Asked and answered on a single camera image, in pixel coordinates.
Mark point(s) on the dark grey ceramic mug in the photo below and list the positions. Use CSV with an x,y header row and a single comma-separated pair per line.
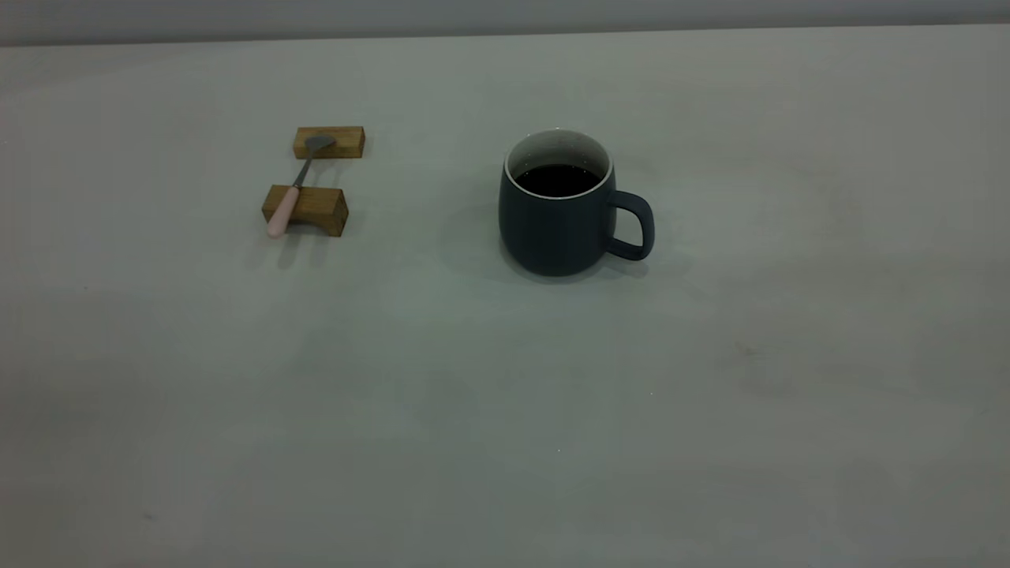
x,y
552,237

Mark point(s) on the dark coffee liquid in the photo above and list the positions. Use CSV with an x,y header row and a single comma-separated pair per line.
x,y
556,181

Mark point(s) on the arched wooden block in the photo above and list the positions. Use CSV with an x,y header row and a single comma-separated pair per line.
x,y
319,207

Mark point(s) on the flat rectangular wooden block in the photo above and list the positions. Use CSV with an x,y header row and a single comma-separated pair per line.
x,y
347,143

